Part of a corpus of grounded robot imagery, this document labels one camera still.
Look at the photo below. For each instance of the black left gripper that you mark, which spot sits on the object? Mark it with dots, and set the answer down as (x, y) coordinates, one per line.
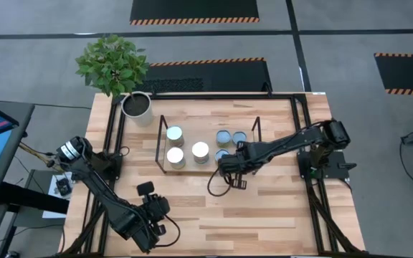
(156, 208)

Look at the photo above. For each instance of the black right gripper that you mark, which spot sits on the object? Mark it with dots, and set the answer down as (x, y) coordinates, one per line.
(235, 163)

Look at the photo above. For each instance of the pale grey tin can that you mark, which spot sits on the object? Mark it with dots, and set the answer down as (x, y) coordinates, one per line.
(221, 154)

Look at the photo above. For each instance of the yellow and green can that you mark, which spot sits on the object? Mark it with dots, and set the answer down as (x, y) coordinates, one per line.
(200, 149)

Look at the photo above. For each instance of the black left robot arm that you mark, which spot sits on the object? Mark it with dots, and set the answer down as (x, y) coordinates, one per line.
(99, 186)

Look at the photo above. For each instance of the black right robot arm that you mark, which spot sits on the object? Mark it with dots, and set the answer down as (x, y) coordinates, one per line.
(285, 141)

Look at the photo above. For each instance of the light blue short can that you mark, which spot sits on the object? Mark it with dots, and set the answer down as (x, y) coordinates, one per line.
(239, 137)

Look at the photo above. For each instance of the green dotted short can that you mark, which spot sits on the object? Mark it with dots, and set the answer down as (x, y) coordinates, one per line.
(223, 137)

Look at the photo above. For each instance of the carrots can blue yellow label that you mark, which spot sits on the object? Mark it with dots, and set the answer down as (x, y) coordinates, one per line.
(175, 156)

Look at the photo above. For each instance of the tall yellow and blue can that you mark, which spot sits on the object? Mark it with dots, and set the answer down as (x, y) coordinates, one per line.
(174, 134)

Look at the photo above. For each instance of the small black device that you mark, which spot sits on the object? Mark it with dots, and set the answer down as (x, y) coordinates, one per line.
(63, 186)

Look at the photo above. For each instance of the white paper sheet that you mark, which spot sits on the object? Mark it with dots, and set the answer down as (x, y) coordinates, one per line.
(54, 211)

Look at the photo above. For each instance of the white cylindrical plant pot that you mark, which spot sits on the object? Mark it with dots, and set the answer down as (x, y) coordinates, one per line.
(136, 107)

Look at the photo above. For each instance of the black hazard striped floor mat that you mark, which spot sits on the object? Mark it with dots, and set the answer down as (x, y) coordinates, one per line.
(407, 73)
(192, 9)
(228, 77)

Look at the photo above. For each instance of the grey side table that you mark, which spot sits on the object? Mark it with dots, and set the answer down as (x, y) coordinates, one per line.
(31, 218)

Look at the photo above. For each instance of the green leafy plant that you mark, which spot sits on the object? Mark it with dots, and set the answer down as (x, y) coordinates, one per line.
(113, 64)

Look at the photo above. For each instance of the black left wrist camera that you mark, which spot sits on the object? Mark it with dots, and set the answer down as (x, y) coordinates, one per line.
(146, 188)

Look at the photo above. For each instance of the black frame wooden board shelf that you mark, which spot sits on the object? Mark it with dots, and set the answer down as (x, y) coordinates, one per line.
(188, 168)

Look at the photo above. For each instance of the black aluminium table frame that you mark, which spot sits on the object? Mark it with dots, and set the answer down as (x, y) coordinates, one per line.
(206, 96)

